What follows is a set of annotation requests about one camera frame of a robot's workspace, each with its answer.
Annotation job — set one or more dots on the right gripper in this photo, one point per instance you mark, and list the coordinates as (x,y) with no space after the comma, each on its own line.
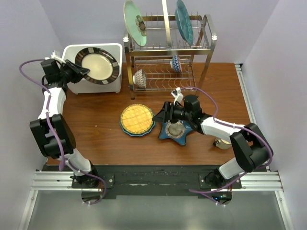
(166,113)

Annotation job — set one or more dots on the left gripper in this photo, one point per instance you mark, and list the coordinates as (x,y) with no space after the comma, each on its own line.
(77,69)

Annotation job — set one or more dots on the black rimmed cream plate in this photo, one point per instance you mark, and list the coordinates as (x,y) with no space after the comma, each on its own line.
(104,68)

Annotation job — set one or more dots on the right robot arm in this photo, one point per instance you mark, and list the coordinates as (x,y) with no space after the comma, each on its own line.
(249,145)

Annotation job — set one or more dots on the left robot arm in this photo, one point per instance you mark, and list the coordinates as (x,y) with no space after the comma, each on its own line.
(51,132)

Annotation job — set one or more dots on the white plastic bin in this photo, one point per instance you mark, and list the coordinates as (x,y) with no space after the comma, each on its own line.
(84,86)

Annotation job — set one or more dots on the turquoise scalloped plate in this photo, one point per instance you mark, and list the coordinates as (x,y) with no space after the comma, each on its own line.
(136,134)

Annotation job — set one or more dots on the dark teal bottom dish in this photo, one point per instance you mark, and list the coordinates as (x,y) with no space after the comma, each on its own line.
(175,131)

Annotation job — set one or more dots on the yellow woven basket plate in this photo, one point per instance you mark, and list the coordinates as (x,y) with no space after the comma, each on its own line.
(137,118)

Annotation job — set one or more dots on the red patterned bowl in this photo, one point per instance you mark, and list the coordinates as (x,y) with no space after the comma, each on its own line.
(139,79)

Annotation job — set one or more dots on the metal dish rack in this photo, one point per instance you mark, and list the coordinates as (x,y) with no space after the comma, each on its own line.
(154,58)

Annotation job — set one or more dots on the blue zigzag bowl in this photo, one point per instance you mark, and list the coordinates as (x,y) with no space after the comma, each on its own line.
(176,64)

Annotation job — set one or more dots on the beige paper cup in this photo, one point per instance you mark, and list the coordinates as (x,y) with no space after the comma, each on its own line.
(222,144)

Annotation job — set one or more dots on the mint flower plate in rack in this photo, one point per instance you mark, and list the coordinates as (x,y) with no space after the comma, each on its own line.
(134,23)

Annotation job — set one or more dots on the teal plate in rack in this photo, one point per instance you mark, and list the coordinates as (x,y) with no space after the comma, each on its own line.
(183,22)

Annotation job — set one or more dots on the beige plate in rack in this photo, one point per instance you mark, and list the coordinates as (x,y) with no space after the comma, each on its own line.
(166,21)

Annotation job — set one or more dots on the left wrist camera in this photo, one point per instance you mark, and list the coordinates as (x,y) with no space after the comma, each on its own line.
(56,56)

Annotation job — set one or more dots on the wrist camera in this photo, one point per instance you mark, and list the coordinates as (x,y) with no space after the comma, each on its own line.
(178,96)
(56,56)

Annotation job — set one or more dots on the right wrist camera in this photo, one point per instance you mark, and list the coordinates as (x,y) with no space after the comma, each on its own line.
(178,96)

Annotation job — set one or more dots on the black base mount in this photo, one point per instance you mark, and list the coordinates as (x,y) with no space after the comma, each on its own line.
(141,180)

